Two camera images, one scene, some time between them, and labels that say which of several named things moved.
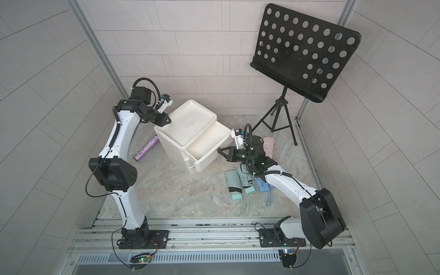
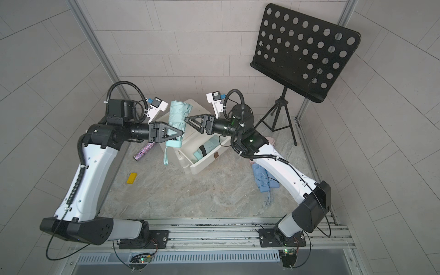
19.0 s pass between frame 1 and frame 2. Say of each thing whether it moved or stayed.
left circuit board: stayed
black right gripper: moved
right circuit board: stayed
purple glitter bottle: stayed
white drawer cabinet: stayed
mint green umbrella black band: moved
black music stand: stayed
